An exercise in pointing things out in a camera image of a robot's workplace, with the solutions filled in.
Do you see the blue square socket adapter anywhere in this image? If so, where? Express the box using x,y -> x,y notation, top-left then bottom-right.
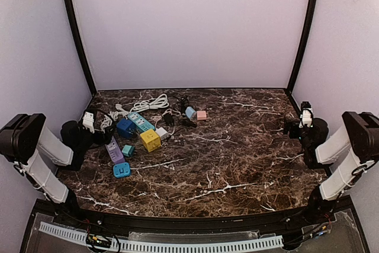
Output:
113,162 -> 131,178

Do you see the white coiled power cord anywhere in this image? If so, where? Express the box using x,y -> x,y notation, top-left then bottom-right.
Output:
115,94 -> 171,113

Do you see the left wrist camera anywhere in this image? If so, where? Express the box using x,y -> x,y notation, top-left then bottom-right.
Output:
82,111 -> 95,133

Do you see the dark blue cube adapter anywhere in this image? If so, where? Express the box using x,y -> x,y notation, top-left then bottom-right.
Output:
116,118 -> 136,139

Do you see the light blue charger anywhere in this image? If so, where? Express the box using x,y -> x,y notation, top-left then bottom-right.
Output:
185,106 -> 197,120

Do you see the white slotted cable duct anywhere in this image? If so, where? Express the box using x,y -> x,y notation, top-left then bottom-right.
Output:
38,222 -> 284,252

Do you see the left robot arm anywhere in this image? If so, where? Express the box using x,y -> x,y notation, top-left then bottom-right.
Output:
1,109 -> 116,219

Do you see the small teal plug adapter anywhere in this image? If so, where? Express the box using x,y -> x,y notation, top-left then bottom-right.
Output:
121,145 -> 135,158

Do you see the black power adapter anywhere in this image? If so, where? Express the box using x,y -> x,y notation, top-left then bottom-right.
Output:
163,113 -> 175,127

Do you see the pink charger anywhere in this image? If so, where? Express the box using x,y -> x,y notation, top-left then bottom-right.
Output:
197,111 -> 207,121

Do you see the yellow cube socket adapter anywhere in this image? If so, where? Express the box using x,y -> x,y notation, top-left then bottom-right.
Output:
140,129 -> 161,152

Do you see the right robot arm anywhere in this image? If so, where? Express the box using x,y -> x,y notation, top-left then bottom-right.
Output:
283,108 -> 378,222

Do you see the purple power strip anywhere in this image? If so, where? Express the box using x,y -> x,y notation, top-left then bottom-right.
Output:
105,136 -> 125,164

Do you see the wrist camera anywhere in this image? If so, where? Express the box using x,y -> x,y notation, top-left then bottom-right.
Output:
299,101 -> 313,129
82,111 -> 95,133

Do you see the black tangled cable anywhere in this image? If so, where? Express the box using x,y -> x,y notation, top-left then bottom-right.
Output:
171,95 -> 198,128

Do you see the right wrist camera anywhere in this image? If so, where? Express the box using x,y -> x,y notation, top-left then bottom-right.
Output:
299,101 -> 313,129

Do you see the white usb charger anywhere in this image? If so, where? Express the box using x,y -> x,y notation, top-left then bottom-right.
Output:
155,127 -> 171,140

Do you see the white purple-strip cord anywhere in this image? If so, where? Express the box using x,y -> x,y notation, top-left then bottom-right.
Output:
99,111 -> 130,132

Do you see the teal power strip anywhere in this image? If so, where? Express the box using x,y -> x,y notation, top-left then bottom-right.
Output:
127,112 -> 155,133

